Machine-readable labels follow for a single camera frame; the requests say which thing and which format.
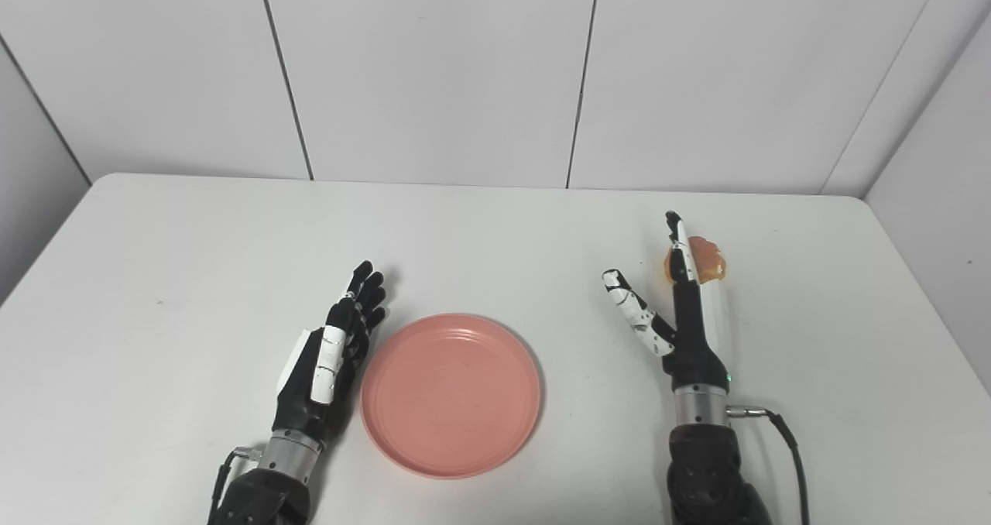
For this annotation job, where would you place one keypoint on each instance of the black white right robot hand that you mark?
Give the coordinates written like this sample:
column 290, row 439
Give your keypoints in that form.
column 693, row 355

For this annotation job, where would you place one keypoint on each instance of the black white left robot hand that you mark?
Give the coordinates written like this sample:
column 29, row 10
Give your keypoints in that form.
column 302, row 401

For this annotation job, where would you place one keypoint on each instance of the golden cream puff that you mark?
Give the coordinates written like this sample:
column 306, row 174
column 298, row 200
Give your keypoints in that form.
column 708, row 260

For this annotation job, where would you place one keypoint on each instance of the pink round plate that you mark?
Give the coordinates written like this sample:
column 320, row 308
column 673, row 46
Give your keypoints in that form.
column 449, row 397

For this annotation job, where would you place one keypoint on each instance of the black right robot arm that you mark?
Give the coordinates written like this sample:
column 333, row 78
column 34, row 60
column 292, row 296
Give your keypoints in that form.
column 704, row 471

